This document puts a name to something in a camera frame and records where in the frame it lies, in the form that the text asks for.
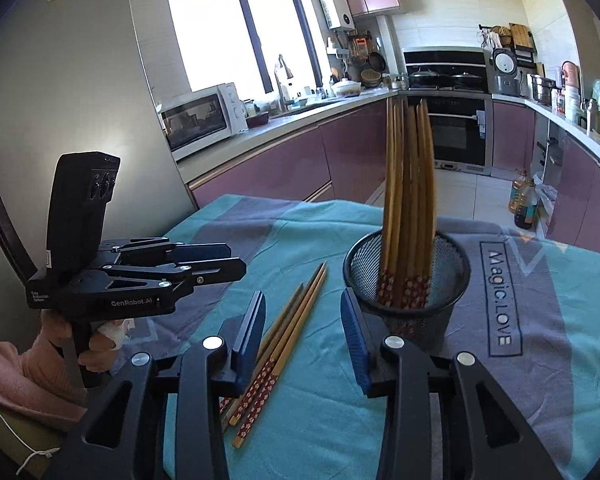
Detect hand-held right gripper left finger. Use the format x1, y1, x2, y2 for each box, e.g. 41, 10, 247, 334
45, 290, 268, 480

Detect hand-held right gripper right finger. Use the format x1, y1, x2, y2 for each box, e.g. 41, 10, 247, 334
340, 291, 563, 480

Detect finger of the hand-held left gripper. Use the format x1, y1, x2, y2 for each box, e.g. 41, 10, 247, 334
86, 257, 248, 297
99, 236, 234, 265

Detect light floral-end chopstick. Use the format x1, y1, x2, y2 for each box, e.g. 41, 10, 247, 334
231, 261, 329, 450
227, 261, 326, 427

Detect black mesh utensil holder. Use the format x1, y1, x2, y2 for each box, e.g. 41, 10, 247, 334
342, 229, 472, 356

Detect bunch of wooden chopsticks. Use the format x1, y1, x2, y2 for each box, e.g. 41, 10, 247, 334
378, 98, 438, 311

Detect person's left hand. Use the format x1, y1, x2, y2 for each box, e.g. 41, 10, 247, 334
40, 309, 136, 376

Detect purple base cabinets with sink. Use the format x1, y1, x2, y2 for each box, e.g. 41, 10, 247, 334
177, 95, 396, 211

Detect white microwave oven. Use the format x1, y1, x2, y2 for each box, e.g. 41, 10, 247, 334
159, 83, 248, 162

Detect grey refrigerator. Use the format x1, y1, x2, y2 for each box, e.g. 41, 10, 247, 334
0, 0, 201, 341

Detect kitchen faucet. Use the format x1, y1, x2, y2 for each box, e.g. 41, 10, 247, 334
274, 54, 293, 113

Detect teal and purple tablecloth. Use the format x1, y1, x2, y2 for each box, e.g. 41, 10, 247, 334
162, 194, 600, 480

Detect kitchen window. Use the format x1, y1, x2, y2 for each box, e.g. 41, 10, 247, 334
162, 0, 326, 98

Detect two oil bottles on floor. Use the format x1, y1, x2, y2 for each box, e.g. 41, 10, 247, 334
514, 177, 540, 231

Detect white casserole pot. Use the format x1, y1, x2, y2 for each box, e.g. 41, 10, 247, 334
331, 78, 363, 97

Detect black built-in oven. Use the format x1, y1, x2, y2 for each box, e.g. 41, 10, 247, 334
399, 92, 493, 177

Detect white plastic bag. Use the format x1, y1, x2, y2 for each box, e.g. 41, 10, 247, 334
532, 180, 558, 231

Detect person's olive clothing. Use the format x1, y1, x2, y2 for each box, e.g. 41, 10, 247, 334
0, 400, 73, 480

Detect black range hood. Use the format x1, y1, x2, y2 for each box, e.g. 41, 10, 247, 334
402, 49, 488, 72

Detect grey rice cooker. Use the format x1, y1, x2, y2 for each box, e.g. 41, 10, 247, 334
491, 47, 523, 97

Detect steel stock pot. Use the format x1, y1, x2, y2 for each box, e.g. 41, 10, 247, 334
529, 73, 556, 106

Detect white cable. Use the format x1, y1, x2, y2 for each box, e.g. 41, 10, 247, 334
0, 400, 61, 473

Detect white wall water heater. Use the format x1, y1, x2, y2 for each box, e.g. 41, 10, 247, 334
316, 0, 356, 31

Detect black wall rack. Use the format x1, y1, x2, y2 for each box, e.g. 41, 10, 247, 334
478, 22, 538, 68

